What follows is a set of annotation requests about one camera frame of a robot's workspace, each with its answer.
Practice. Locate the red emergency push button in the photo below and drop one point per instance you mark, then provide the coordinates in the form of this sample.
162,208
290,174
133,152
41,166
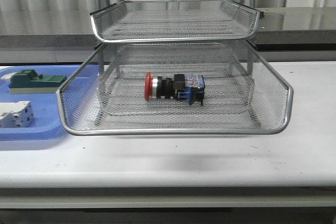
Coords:
182,87

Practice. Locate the silver mesh tray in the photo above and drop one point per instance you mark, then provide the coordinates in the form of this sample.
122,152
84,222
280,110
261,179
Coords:
174,20
228,90
269,110

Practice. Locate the blue plastic tray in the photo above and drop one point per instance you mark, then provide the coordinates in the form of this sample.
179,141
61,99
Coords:
46,123

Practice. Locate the green and beige switch block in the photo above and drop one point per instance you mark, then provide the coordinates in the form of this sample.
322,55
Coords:
28,81

